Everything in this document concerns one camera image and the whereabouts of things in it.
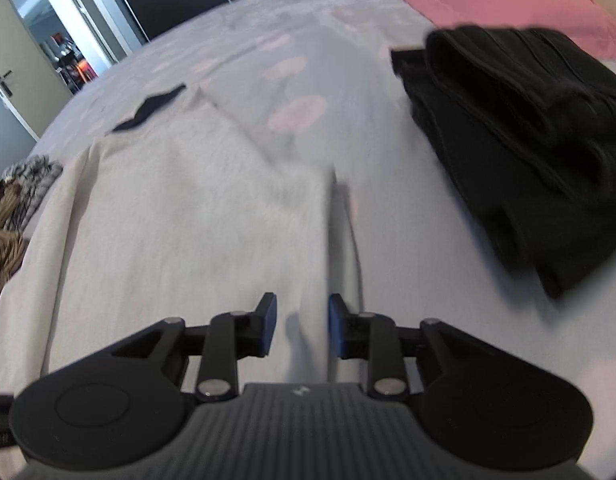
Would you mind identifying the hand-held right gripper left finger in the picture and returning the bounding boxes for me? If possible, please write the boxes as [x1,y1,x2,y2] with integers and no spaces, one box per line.
[103,292,279,403]

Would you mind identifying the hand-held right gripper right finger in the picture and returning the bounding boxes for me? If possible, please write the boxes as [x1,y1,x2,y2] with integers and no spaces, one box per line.
[329,294,499,402]

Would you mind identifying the white printed sweatshirt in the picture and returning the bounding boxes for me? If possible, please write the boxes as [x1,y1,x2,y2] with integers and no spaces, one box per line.
[0,82,364,480]

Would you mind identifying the brown striped garment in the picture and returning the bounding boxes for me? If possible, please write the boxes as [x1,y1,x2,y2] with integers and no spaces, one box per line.
[0,180,29,321]

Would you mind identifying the black folded pants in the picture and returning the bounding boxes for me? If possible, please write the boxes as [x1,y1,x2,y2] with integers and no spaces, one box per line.
[390,25,616,301]

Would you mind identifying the orange item in hallway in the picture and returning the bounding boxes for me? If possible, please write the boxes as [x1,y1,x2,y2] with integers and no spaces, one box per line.
[70,60,96,86]

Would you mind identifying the beige door with handle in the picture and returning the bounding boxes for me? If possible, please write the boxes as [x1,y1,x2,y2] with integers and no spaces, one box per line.
[0,0,41,141]

